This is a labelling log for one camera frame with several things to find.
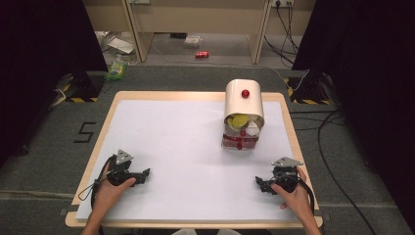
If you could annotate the white wall socket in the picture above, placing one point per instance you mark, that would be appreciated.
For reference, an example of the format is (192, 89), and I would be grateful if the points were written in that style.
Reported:
(282, 2)

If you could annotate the white mini cabinet red knobs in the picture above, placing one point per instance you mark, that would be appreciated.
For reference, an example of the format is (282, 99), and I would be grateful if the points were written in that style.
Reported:
(243, 98)

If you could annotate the black curtain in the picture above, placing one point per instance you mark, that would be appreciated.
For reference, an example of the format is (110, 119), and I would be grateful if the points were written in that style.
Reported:
(368, 81)
(39, 65)

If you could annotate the white table mat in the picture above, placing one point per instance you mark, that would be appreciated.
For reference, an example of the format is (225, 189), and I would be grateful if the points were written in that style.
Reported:
(182, 156)

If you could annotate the black hazard-striped stand base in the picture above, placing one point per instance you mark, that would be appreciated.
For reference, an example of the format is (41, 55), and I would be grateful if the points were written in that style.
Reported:
(309, 89)
(85, 87)

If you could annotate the green snack packet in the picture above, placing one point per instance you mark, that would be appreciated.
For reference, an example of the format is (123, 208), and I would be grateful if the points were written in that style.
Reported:
(115, 71)

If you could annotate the yellow-green crumpled item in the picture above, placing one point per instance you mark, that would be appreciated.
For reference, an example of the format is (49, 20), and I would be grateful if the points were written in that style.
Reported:
(239, 120)

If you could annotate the red drink can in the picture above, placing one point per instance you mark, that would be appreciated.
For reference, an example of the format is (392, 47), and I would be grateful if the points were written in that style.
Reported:
(202, 54)

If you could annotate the clear plastic box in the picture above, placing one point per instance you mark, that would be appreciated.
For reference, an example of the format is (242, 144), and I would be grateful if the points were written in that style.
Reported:
(193, 41)

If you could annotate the person's left hand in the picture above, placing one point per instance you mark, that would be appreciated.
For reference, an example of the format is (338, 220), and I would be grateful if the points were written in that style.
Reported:
(109, 192)

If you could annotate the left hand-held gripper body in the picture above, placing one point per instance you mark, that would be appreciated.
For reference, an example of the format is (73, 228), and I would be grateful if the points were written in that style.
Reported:
(121, 170)

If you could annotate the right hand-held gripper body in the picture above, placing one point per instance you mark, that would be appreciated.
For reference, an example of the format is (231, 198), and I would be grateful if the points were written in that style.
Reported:
(287, 174)

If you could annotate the person's right hand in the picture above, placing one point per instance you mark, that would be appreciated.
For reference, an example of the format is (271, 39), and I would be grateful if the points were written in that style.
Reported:
(295, 199)

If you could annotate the beige wooden desk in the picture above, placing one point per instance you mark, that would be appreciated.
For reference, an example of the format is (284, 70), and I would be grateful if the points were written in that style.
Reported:
(202, 16)

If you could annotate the light wooden table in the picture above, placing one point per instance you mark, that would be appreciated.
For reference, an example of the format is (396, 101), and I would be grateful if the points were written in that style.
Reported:
(98, 137)

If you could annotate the white crumpled item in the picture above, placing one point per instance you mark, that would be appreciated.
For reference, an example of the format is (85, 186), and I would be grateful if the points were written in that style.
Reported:
(253, 129)

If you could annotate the crumpled white plastic sheets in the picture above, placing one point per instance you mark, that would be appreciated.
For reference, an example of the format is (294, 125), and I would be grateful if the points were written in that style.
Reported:
(118, 44)

